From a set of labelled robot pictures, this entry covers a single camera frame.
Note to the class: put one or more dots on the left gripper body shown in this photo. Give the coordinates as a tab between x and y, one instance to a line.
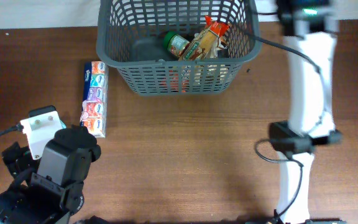
40	167

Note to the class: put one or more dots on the colourful tissue pack box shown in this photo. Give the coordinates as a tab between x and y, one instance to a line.
95	98

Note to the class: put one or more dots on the grey plastic basket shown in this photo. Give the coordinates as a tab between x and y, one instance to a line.
130	39

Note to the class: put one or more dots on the green lid glass jar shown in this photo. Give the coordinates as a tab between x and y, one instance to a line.
175	44

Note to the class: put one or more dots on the orange spaghetti packet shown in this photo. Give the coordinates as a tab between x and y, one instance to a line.
204	40

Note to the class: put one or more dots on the beige snack bag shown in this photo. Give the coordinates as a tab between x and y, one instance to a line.
217	50

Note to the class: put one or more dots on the mint green packet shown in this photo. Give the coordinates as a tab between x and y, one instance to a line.
62	124

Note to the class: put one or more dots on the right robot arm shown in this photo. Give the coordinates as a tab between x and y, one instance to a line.
310	33

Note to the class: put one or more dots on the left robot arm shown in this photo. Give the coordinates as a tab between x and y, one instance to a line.
48	190

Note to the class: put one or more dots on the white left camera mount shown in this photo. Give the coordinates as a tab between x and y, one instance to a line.
40	130

